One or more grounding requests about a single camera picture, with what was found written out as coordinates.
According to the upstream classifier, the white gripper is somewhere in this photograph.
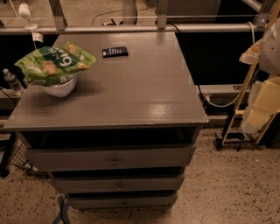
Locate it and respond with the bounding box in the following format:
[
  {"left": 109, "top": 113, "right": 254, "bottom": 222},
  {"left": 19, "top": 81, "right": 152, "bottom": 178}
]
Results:
[{"left": 239, "top": 17, "right": 280, "bottom": 134}]

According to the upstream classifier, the green rice chip bag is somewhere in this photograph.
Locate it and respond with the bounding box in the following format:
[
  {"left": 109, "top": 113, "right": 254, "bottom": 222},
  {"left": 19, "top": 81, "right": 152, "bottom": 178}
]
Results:
[{"left": 15, "top": 41, "right": 96, "bottom": 86}]

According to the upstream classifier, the white bowl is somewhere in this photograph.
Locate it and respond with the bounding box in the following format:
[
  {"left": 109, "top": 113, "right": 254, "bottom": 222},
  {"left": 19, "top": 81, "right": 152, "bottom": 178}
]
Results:
[{"left": 41, "top": 74, "right": 77, "bottom": 97}]

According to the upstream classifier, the yellow wooden easel stand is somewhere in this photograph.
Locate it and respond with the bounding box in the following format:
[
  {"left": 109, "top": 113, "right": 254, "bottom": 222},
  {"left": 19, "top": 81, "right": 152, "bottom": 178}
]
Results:
[{"left": 214, "top": 0, "right": 280, "bottom": 152}]

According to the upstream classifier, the black remote control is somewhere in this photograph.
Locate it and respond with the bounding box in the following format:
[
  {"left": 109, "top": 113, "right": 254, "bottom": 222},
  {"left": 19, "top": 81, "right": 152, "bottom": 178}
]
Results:
[{"left": 102, "top": 46, "right": 129, "bottom": 58}]

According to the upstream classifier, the grey drawer cabinet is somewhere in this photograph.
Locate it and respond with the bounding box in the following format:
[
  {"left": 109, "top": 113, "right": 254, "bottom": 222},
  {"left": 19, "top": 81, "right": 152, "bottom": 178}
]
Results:
[{"left": 5, "top": 32, "right": 207, "bottom": 210}]

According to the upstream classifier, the clear plastic water bottle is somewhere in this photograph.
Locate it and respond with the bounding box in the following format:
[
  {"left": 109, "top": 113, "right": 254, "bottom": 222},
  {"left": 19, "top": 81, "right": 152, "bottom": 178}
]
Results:
[{"left": 3, "top": 68, "right": 25, "bottom": 96}]

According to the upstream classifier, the white cable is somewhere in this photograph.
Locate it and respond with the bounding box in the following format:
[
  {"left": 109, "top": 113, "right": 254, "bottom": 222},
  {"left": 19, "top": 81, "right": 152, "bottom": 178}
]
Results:
[{"left": 204, "top": 21, "right": 256, "bottom": 109}]

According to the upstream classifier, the metal railing frame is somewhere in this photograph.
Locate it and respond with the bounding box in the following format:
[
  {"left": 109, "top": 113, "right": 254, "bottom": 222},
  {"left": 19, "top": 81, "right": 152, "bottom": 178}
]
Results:
[{"left": 0, "top": 0, "right": 279, "bottom": 35}]

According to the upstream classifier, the wire mesh basket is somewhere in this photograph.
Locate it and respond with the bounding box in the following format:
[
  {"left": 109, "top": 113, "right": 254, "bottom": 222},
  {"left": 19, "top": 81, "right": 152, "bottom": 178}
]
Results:
[{"left": 10, "top": 143, "right": 48, "bottom": 178}]

